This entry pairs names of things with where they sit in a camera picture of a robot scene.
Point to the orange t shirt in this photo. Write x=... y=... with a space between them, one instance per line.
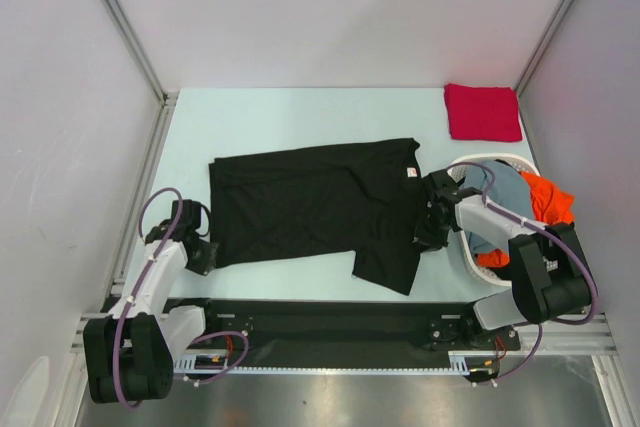
x=550 y=205

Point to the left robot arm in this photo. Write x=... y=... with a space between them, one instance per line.
x=130 y=352

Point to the black garment in basket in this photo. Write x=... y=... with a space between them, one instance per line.
x=503 y=272

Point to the folded red t shirt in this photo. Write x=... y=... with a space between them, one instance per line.
x=482 y=113

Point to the white laundry basket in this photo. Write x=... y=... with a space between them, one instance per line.
x=518 y=163

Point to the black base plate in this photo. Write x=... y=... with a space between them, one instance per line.
x=338 y=334

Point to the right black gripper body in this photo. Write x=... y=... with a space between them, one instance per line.
x=428 y=226

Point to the black t shirt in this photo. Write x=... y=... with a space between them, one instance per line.
x=364 y=198

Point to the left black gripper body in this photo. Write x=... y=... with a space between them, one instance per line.
x=201 y=261

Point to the grey blue t shirt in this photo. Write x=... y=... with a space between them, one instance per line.
x=510 y=191

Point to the white cable duct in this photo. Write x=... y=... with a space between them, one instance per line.
x=207 y=365

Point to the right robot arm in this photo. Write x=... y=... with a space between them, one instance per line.
x=550 y=280

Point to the aluminium frame rail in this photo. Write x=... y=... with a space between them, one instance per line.
x=592 y=339

